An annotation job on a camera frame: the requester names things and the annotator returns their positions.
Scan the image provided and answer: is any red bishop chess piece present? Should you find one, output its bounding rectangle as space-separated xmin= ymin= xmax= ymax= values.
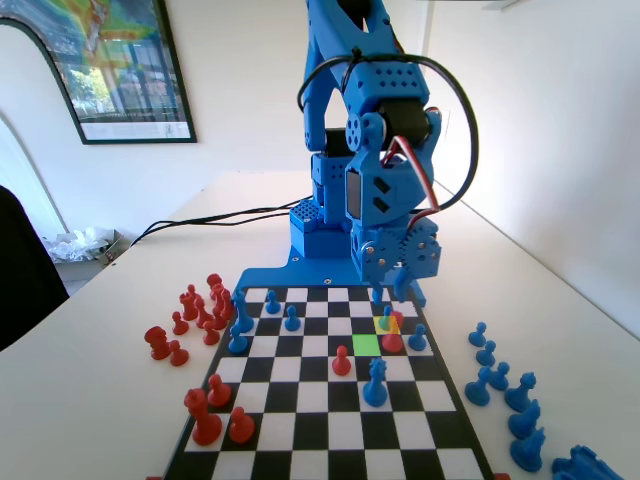
xmin=194 ymin=296 xmax=214 ymax=330
xmin=210 ymin=287 xmax=229 ymax=331

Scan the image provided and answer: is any black framed map poster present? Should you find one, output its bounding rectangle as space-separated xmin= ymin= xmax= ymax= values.
xmin=0 ymin=0 xmax=198 ymax=146

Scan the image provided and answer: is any blue rook chess piece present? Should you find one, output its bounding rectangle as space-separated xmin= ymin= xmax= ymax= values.
xmin=551 ymin=443 xmax=629 ymax=480

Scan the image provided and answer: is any red white black servo wire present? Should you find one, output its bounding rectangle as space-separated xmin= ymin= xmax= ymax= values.
xmin=379 ymin=134 xmax=441 ymax=216

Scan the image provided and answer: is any cardboard box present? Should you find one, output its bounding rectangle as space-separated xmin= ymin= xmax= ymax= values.
xmin=49 ymin=228 xmax=124 ymax=266

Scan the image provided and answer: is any blue bishop chess piece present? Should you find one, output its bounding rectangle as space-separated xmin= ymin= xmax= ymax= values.
xmin=230 ymin=288 xmax=257 ymax=337

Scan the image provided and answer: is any blue plastic block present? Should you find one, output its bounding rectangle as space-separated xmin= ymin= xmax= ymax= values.
xmin=232 ymin=247 xmax=430 ymax=309

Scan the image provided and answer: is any blue knight chess piece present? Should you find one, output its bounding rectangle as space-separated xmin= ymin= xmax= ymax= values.
xmin=507 ymin=398 xmax=542 ymax=441
xmin=509 ymin=427 xmax=547 ymax=473

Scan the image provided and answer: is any blue king chess piece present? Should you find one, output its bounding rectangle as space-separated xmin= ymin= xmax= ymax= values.
xmin=503 ymin=371 xmax=539 ymax=414

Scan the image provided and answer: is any black and white chessboard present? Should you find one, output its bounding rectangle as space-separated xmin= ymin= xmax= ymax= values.
xmin=162 ymin=284 xmax=496 ymax=480

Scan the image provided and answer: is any white arched panel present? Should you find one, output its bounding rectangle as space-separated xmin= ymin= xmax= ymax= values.
xmin=0 ymin=17 xmax=71 ymax=241

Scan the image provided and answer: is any red queen chess piece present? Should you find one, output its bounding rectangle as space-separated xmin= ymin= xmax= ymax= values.
xmin=381 ymin=309 xmax=405 ymax=354

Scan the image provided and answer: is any crumpled clear plastic wrap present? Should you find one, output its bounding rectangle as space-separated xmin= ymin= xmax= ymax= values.
xmin=42 ymin=226 xmax=110 ymax=264

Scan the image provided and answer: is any red king chess piece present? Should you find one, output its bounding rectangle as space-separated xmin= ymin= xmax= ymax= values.
xmin=183 ymin=388 xmax=223 ymax=447

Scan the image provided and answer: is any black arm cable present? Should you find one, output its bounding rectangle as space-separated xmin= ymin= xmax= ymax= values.
xmin=297 ymin=47 xmax=481 ymax=226

